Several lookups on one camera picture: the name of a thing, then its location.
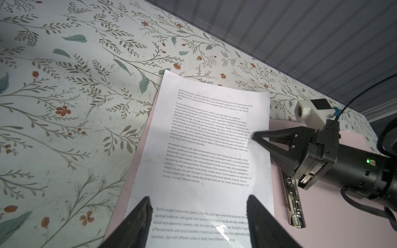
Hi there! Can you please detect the pink folder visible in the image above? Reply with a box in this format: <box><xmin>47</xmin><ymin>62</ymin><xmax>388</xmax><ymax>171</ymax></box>
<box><xmin>104</xmin><ymin>94</ymin><xmax>397</xmax><ymax>248</ymax></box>

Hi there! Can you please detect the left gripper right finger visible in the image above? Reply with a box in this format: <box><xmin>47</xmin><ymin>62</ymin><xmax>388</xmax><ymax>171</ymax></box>
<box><xmin>247</xmin><ymin>195</ymin><xmax>300</xmax><ymax>248</ymax></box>

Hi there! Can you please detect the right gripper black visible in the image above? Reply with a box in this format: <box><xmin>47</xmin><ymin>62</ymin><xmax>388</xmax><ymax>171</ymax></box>
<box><xmin>252</xmin><ymin>120</ymin><xmax>392</xmax><ymax>198</ymax></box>

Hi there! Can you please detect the printed paper sheet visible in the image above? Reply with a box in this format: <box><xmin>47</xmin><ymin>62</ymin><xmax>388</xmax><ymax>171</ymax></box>
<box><xmin>128</xmin><ymin>71</ymin><xmax>274</xmax><ymax>248</ymax></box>

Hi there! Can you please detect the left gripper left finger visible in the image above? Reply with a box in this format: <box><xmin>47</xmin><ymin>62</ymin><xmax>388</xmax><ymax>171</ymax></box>
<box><xmin>99</xmin><ymin>196</ymin><xmax>153</xmax><ymax>248</ymax></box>

